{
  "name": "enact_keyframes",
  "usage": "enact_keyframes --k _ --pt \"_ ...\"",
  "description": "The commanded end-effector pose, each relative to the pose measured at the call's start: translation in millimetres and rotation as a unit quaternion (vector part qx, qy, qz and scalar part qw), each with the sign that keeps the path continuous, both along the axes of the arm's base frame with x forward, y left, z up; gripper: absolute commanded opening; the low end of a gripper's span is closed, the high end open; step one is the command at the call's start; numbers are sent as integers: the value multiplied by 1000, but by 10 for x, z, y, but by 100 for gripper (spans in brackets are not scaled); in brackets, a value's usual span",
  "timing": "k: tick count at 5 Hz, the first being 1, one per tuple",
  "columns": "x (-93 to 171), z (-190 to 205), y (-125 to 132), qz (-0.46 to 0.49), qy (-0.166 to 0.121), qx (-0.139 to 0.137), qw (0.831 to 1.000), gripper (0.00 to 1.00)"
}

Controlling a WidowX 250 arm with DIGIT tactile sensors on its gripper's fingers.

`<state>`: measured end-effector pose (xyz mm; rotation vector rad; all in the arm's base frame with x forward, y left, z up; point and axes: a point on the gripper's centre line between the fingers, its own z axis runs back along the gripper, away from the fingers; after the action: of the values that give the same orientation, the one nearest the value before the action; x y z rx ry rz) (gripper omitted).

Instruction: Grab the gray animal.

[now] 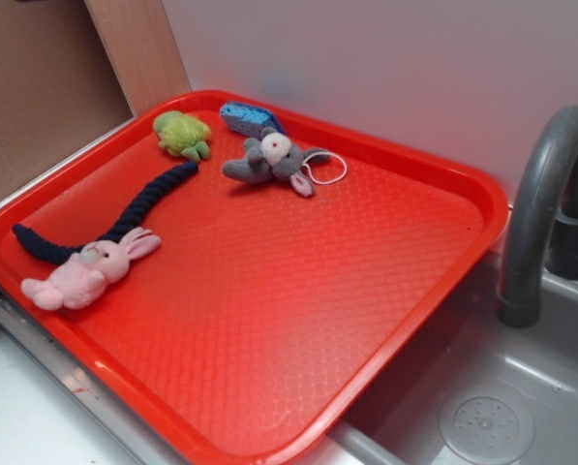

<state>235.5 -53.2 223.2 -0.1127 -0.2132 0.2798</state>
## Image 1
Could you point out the brown cardboard panel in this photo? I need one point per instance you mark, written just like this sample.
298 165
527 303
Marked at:
71 71

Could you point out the red plastic tray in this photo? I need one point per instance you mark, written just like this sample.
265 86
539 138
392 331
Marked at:
262 315

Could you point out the gray plastic faucet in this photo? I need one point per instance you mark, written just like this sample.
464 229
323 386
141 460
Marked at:
543 228

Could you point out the pink plush bunny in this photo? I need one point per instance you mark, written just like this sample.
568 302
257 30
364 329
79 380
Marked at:
86 274

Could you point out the green plush turtle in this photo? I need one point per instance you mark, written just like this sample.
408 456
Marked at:
182 135

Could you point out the gray plush bunny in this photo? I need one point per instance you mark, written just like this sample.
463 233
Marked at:
275 156

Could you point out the blue sponge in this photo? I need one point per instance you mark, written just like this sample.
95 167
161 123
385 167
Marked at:
249 120

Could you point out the gray plastic sink basin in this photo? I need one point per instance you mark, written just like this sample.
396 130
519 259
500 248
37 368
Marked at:
467 389

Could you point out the dark blue rope toy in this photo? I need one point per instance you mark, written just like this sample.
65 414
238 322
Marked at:
131 217

